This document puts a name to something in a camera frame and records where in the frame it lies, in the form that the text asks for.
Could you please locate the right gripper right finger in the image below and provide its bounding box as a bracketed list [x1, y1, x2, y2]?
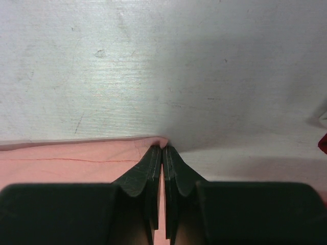
[162, 146, 326, 244]

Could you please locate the folded dark red t shirt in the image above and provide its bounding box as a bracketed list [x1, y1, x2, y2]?
[318, 134, 327, 154]

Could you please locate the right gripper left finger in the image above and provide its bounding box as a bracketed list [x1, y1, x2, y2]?
[1, 146, 162, 244]

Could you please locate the pink t shirt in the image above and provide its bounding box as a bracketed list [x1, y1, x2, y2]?
[0, 136, 169, 245]

